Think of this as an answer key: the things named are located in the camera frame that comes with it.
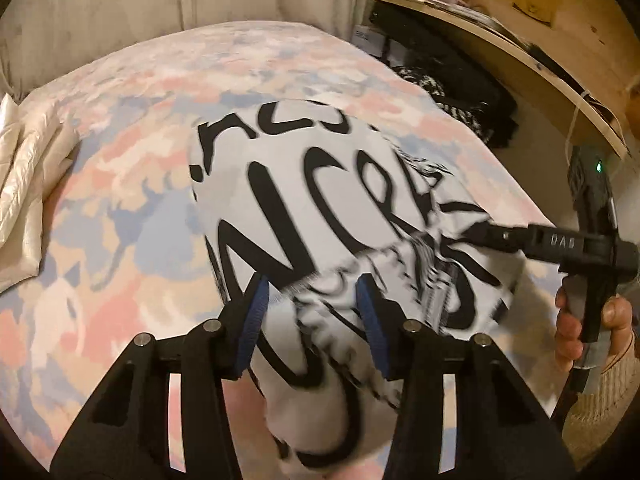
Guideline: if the white black graffiti print jacket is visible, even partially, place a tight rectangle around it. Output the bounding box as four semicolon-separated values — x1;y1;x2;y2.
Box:
189;100;523;479

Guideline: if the black white clothes pile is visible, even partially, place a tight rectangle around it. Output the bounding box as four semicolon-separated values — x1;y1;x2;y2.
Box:
394;61;518;148

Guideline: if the right hand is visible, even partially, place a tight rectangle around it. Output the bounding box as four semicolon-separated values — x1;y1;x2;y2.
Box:
553;286;636;373

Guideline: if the pastel patchwork bed cover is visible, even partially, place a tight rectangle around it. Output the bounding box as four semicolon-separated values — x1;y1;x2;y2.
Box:
1;22;565;479

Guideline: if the curved wooden shelf unit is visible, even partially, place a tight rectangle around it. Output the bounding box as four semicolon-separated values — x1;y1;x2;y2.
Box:
369;0;640;162

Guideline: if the white shiny folded puffer jacket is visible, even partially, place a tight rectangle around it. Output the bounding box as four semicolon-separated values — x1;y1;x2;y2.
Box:
0;94;79;290

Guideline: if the beige patterned curtain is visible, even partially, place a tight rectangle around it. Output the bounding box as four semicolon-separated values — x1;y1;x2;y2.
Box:
1;0;367;101

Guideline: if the white cable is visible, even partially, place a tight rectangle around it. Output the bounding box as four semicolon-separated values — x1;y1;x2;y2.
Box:
564;89;594;172

